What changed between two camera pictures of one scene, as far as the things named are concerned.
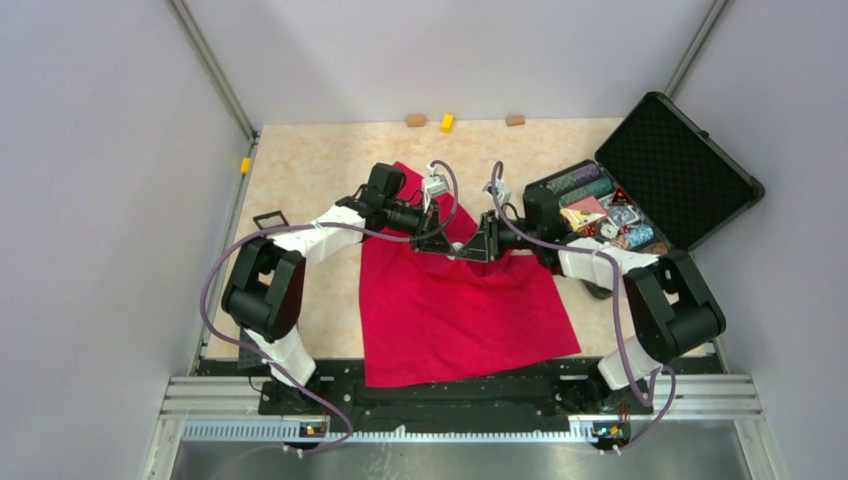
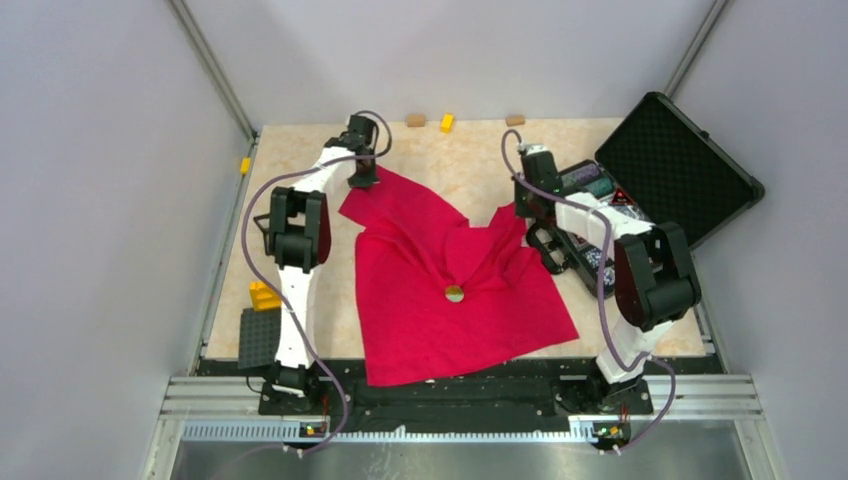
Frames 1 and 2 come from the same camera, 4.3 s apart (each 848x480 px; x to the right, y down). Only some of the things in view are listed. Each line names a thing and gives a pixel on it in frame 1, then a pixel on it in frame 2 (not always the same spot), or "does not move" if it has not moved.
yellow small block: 447,123 does not move
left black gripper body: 425,227 → 364,176
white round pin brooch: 456,246 → 454,293
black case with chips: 659,185 does not move
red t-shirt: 432,311 does not move
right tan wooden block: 512,120 does not move
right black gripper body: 492,235 → 524,205
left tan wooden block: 416,120 does not move
